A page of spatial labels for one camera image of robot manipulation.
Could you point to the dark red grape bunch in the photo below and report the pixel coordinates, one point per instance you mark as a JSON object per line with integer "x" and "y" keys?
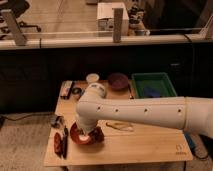
{"x": 96, "y": 135}

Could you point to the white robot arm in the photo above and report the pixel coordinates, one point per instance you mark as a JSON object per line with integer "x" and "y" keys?
{"x": 190, "y": 114}

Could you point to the purple bowl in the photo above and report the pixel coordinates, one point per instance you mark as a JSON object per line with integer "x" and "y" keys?
{"x": 118, "y": 81}

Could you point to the red bowl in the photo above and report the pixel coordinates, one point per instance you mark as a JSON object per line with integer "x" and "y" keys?
{"x": 76, "y": 134}

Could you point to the white cup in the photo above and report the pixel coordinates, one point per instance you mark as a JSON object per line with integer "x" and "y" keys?
{"x": 92, "y": 78}

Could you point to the metal spoon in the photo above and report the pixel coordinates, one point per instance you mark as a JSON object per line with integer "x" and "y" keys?
{"x": 131, "y": 95}

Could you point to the black white rectangular box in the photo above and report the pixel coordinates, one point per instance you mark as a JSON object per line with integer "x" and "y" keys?
{"x": 66, "y": 89}

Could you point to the green plastic tray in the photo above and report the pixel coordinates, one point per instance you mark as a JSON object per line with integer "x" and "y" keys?
{"x": 159, "y": 81}

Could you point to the blue object in tray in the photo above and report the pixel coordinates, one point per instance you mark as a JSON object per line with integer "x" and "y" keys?
{"x": 151, "y": 93}

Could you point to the small metal clip object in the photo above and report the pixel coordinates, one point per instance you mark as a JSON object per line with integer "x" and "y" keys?
{"x": 57, "y": 121}

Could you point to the black marker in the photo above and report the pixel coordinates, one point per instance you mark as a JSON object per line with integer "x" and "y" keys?
{"x": 64, "y": 142}

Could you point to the white cardboard box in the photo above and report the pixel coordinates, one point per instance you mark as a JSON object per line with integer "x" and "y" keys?
{"x": 105, "y": 16}

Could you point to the office chair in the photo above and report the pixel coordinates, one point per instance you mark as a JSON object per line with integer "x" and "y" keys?
{"x": 18, "y": 8}

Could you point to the red handled tool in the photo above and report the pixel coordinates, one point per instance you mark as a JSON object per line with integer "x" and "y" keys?
{"x": 57, "y": 144}

